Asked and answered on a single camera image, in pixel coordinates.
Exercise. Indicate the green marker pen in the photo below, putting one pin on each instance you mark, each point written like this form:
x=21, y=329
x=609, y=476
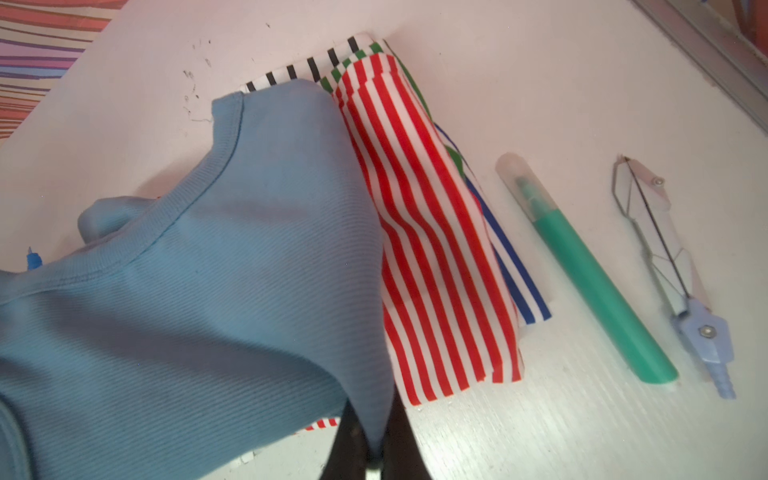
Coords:
x=626, y=331

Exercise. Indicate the red white striped shirt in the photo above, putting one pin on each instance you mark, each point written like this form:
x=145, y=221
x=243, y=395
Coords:
x=449, y=317

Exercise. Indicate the black white striped tank top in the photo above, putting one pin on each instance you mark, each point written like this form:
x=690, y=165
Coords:
x=312, y=68

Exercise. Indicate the clear vacuum bag blue zipper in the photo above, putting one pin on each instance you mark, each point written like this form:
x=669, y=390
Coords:
x=33, y=260

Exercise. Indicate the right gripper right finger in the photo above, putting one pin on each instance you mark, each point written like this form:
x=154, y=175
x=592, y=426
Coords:
x=401, y=458

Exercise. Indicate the light blue tank top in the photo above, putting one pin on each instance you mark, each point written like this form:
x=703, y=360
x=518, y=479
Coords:
x=233, y=311

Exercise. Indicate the blue white striped shirt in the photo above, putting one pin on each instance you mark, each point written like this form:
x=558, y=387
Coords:
x=521, y=286

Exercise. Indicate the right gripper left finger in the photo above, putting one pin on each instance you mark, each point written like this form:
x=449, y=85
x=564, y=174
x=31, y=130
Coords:
x=349, y=453

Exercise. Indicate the green white striped shirt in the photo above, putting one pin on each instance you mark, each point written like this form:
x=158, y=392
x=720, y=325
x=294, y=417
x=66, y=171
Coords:
x=330, y=78

